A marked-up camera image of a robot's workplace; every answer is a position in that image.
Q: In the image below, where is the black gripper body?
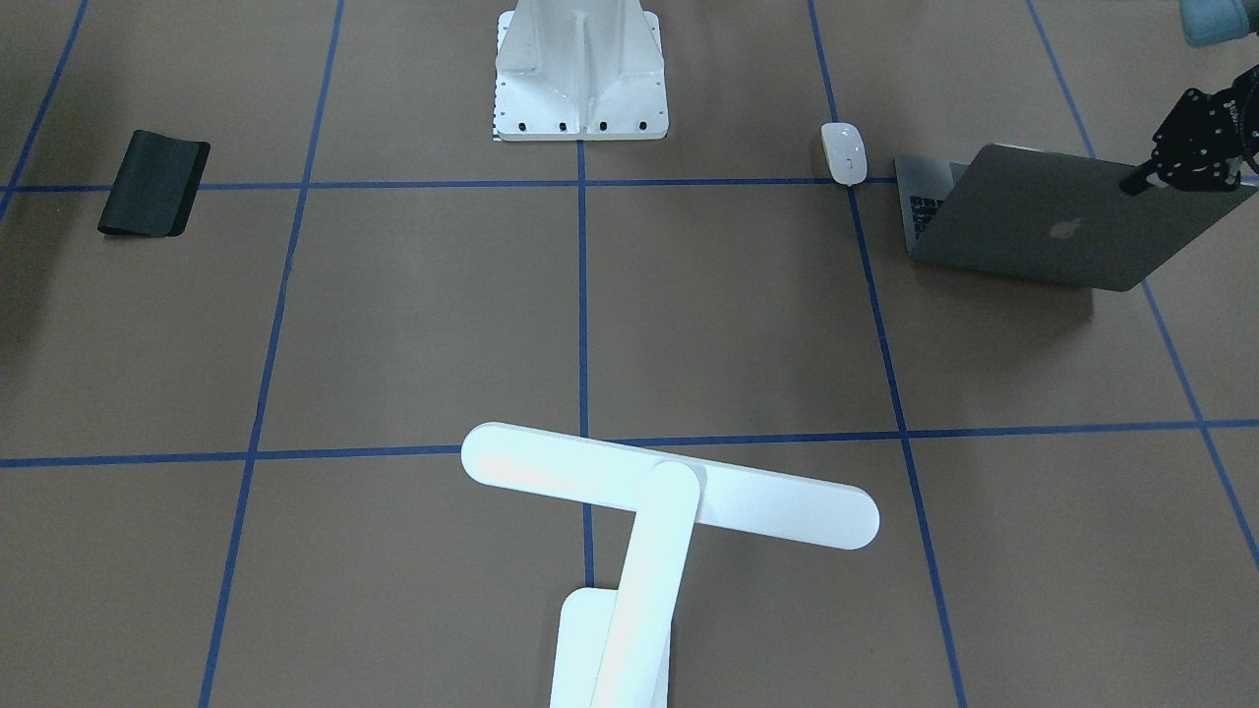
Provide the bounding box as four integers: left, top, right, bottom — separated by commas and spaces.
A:
1151, 69, 1258, 190

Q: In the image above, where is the black mouse pad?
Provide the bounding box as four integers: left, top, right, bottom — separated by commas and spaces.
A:
97, 130, 212, 238

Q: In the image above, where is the grey laptop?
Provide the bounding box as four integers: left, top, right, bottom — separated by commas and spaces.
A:
894, 144, 1256, 292

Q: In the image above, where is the white computer mouse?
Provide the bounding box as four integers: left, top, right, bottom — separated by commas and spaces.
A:
821, 122, 869, 186

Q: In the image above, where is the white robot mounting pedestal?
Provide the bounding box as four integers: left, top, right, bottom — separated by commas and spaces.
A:
492, 1, 671, 141

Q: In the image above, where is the white desk lamp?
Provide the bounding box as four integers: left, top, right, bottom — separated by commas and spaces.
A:
460, 422, 881, 707

